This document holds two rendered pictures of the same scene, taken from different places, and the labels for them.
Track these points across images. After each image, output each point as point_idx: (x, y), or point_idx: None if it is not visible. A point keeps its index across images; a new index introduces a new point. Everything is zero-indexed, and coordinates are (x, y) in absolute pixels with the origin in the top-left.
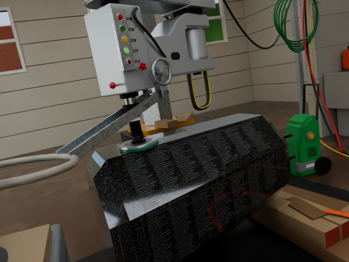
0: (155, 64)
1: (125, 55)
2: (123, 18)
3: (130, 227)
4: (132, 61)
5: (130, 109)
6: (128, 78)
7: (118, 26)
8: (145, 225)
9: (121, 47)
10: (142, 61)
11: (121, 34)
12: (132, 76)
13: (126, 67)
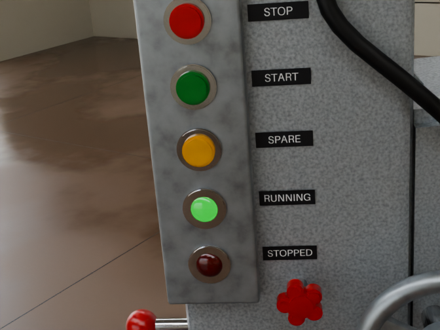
0: (387, 315)
1: (194, 233)
2: (214, 25)
3: None
4: (236, 260)
5: None
6: (209, 329)
7: (164, 78)
8: None
9: (167, 190)
10: (339, 252)
11: (184, 120)
12: (238, 321)
13: (186, 289)
